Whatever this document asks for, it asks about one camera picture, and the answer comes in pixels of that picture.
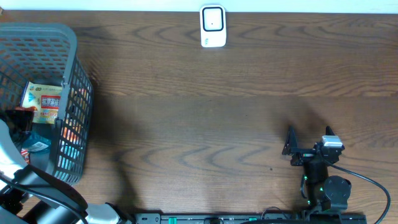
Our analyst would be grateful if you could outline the grey plastic shopping basket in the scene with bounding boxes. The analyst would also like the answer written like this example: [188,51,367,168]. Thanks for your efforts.
[1,22,93,185]

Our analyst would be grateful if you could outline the red Top chocolate bar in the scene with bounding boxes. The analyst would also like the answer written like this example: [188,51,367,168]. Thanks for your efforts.
[11,106,37,132]

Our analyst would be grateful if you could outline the yellow white snack bag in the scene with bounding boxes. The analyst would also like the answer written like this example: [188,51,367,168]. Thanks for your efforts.
[20,82,62,124]

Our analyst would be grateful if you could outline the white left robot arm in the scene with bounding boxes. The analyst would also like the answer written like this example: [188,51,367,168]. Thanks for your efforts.
[1,121,136,223]

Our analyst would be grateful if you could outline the teal wet wipes pack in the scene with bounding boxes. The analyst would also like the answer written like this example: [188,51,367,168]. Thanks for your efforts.
[22,132,52,153]

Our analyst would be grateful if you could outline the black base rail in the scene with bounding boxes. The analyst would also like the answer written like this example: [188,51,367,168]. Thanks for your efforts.
[134,211,367,224]

